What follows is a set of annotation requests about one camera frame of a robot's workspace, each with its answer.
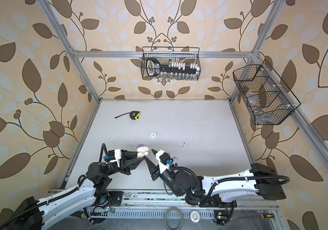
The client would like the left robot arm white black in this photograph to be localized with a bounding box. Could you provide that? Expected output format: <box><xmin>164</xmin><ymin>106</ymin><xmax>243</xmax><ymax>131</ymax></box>
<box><xmin>0</xmin><ymin>144</ymin><xmax>150</xmax><ymax>230</ymax></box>

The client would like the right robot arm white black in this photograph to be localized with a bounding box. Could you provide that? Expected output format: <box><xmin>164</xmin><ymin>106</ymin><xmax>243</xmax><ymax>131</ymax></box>
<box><xmin>138</xmin><ymin>148</ymin><xmax>290</xmax><ymax>207</ymax></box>

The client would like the white round earbud case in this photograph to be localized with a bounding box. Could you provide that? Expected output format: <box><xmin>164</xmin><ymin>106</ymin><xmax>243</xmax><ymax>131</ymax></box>
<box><xmin>150</xmin><ymin>131</ymin><xmax>157</xmax><ymax>138</ymax></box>

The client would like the black yellow tape measure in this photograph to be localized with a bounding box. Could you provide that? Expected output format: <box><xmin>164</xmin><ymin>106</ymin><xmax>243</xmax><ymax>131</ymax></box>
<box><xmin>115</xmin><ymin>111</ymin><xmax>140</xmax><ymax>120</ymax></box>

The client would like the grey tape roll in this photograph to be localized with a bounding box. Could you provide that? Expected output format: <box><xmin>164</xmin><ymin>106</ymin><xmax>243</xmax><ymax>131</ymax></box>
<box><xmin>164</xmin><ymin>207</ymin><xmax>184</xmax><ymax>230</ymax></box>

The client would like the white round disc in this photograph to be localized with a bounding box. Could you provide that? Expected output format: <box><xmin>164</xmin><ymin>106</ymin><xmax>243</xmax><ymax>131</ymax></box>
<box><xmin>189</xmin><ymin>210</ymin><xmax>201</xmax><ymax>223</ymax></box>

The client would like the black yellow screwdriver left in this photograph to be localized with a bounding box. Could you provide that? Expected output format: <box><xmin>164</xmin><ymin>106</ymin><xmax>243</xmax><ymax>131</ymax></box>
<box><xmin>70</xmin><ymin>211</ymin><xmax>85</xmax><ymax>218</ymax></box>

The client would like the black yellow screwdriver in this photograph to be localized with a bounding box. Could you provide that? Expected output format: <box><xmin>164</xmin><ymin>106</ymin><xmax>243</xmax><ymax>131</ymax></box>
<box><xmin>261</xmin><ymin>214</ymin><xmax>275</xmax><ymax>219</ymax></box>
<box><xmin>70</xmin><ymin>211</ymin><xmax>85</xmax><ymax>218</ymax></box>

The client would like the black yellow screwdriver right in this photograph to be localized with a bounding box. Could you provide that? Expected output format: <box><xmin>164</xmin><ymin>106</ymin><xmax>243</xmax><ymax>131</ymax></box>
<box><xmin>261</xmin><ymin>214</ymin><xmax>275</xmax><ymax>219</ymax></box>

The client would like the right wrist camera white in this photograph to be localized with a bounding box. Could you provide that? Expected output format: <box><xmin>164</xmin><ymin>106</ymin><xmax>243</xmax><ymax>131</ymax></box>
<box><xmin>155</xmin><ymin>150</ymin><xmax>172</xmax><ymax>174</ymax></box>

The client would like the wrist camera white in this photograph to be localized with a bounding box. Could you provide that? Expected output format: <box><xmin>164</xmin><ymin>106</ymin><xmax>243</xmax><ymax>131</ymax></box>
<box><xmin>155</xmin><ymin>150</ymin><xmax>172</xmax><ymax>174</ymax></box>
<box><xmin>104</xmin><ymin>149</ymin><xmax>122</xmax><ymax>168</ymax></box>

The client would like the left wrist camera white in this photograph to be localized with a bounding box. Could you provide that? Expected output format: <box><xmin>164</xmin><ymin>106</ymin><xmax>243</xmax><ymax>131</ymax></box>
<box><xmin>104</xmin><ymin>149</ymin><xmax>122</xmax><ymax>168</ymax></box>

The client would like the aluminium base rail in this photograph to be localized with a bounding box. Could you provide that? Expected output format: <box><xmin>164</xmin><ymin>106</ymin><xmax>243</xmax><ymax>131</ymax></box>
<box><xmin>41</xmin><ymin>189</ymin><xmax>279</xmax><ymax>210</ymax></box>

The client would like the black wire basket back wall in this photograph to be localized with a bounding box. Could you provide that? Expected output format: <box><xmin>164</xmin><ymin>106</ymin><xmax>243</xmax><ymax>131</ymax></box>
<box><xmin>141</xmin><ymin>46</ymin><xmax>201</xmax><ymax>81</ymax></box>

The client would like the black wire basket wall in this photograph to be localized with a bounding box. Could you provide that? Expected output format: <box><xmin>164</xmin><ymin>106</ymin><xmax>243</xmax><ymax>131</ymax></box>
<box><xmin>233</xmin><ymin>60</ymin><xmax>301</xmax><ymax>125</ymax></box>
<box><xmin>141</xmin><ymin>46</ymin><xmax>201</xmax><ymax>81</ymax></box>

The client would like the black wire basket right wall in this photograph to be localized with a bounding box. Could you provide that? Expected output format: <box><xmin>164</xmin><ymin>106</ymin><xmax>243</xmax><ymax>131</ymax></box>
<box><xmin>233</xmin><ymin>60</ymin><xmax>301</xmax><ymax>125</ymax></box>

